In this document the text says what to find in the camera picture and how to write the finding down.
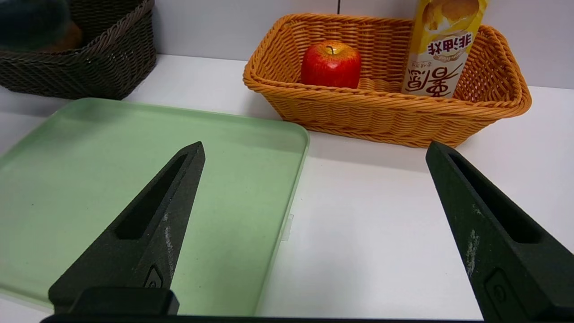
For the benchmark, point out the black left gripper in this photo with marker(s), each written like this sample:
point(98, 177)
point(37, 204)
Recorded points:
point(31, 22)

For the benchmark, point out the yellow snack box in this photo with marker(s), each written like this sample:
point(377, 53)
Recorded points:
point(441, 49)

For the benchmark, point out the clear tape strip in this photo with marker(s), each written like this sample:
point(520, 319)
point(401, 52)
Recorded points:
point(287, 226)

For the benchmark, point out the brown towel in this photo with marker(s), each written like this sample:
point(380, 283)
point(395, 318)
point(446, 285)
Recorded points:
point(71, 39)

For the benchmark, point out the red apple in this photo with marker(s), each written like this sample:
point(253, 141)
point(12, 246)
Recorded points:
point(331, 65)

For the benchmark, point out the dark brown wicker basket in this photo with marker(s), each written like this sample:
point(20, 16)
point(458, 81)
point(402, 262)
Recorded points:
point(103, 58)

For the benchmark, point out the orange wicker basket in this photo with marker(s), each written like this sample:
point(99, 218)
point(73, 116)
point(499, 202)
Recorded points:
point(385, 112)

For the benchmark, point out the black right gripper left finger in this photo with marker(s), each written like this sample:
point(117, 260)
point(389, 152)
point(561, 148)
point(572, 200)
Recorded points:
point(143, 242)

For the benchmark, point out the light green plastic tray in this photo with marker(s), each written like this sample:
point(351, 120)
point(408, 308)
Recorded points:
point(89, 170)

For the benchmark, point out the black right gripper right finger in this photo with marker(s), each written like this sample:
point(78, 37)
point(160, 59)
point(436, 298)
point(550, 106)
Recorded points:
point(497, 233)

